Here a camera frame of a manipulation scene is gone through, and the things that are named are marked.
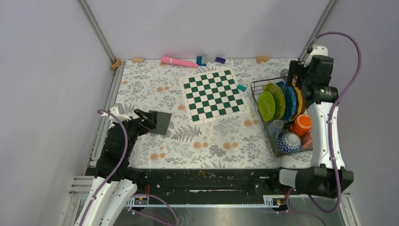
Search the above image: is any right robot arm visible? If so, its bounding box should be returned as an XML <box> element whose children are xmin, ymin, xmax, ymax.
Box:
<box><xmin>270</xmin><ymin>45</ymin><xmax>354</xmax><ymax>198</ymax></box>

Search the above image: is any tan wooden block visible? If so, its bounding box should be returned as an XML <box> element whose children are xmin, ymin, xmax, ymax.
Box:
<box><xmin>131</xmin><ymin>57</ymin><xmax>145</xmax><ymax>63</ymax></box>
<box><xmin>256</xmin><ymin>56</ymin><xmax>270</xmax><ymax>64</ymax></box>

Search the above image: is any teal small block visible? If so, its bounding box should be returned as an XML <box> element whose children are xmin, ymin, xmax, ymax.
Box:
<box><xmin>237</xmin><ymin>84</ymin><xmax>247</xmax><ymax>92</ymax></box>

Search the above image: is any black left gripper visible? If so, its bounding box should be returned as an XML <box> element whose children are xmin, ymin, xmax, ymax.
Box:
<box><xmin>114</xmin><ymin>108</ymin><xmax>158</xmax><ymax>157</ymax></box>

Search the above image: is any dark grey building baseplate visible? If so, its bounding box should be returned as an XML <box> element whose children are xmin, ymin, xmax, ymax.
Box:
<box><xmin>149</xmin><ymin>112</ymin><xmax>172</xmax><ymax>136</ymax></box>

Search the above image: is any lime green plate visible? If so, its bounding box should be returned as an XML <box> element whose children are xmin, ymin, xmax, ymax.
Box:
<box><xmin>257</xmin><ymin>91</ymin><xmax>276</xmax><ymax>122</ymax></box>

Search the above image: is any green white chessboard mat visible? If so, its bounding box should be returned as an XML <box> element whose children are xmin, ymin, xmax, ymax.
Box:
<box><xmin>179</xmin><ymin>68</ymin><xmax>250</xmax><ymax>125</ymax></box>

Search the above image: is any right tan wooden block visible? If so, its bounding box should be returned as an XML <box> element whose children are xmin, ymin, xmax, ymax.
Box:
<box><xmin>256</xmin><ymin>56</ymin><xmax>270</xmax><ymax>64</ymax></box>

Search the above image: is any clear plastic cup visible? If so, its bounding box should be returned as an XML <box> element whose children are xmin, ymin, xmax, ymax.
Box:
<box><xmin>267</xmin><ymin>120</ymin><xmax>284</xmax><ymax>142</ymax></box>

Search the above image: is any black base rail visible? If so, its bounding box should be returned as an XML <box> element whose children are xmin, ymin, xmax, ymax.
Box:
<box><xmin>86</xmin><ymin>167</ymin><xmax>302</xmax><ymax>206</ymax></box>

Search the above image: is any blue L-shaped block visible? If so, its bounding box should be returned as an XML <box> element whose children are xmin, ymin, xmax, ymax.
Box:
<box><xmin>196</xmin><ymin>56</ymin><xmax>207</xmax><ymax>66</ymax></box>

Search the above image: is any orange mug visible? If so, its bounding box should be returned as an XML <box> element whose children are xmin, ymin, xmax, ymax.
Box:
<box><xmin>284</xmin><ymin>114</ymin><xmax>312</xmax><ymax>138</ymax></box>

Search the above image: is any pink wand massager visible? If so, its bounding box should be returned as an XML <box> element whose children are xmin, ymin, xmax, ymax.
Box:
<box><xmin>161</xmin><ymin>56</ymin><xmax>199</xmax><ymax>68</ymax></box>

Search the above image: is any purple brick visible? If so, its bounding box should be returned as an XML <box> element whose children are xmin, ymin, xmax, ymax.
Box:
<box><xmin>215</xmin><ymin>57</ymin><xmax>226</xmax><ymax>64</ymax></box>

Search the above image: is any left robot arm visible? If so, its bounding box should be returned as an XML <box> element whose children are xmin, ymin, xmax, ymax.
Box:
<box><xmin>75</xmin><ymin>106</ymin><xmax>158</xmax><ymax>226</ymax></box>

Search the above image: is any black wire dish rack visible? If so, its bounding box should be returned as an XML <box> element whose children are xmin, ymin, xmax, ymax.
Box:
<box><xmin>250</xmin><ymin>79</ymin><xmax>312</xmax><ymax>157</ymax></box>

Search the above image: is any floral table mat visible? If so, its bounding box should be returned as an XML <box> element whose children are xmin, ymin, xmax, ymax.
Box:
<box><xmin>116</xmin><ymin>59</ymin><xmax>312</xmax><ymax>168</ymax></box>

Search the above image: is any blue white patterned bowl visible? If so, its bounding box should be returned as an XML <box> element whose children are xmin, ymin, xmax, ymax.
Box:
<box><xmin>277</xmin><ymin>132</ymin><xmax>302</xmax><ymax>154</ymax></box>

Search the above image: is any corner wooden block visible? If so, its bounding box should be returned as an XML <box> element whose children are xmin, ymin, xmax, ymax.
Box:
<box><xmin>110</xmin><ymin>58</ymin><xmax>121</xmax><ymax>71</ymax></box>

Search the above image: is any left tan wooden block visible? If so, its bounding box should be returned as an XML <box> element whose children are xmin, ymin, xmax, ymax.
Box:
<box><xmin>131</xmin><ymin>57</ymin><xmax>145</xmax><ymax>63</ymax></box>

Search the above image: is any blue dotted plate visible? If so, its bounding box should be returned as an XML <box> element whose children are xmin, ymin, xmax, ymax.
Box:
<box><xmin>277</xmin><ymin>81</ymin><xmax>297</xmax><ymax>120</ymax></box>

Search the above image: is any yellow dotted plate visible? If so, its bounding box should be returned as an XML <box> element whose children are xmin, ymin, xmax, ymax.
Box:
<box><xmin>293</xmin><ymin>83</ymin><xmax>306</xmax><ymax>117</ymax></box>

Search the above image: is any grey block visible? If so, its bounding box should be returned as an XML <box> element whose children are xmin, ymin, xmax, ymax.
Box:
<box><xmin>201</xmin><ymin>54</ymin><xmax>208</xmax><ymax>64</ymax></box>

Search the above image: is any pink cup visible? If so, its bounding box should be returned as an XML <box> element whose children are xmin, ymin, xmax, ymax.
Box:
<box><xmin>302</xmin><ymin>132</ymin><xmax>313</xmax><ymax>149</ymax></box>

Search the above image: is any olive green dotted plate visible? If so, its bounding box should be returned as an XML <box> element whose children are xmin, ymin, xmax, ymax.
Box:
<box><xmin>264</xmin><ymin>83</ymin><xmax>286</xmax><ymax>121</ymax></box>

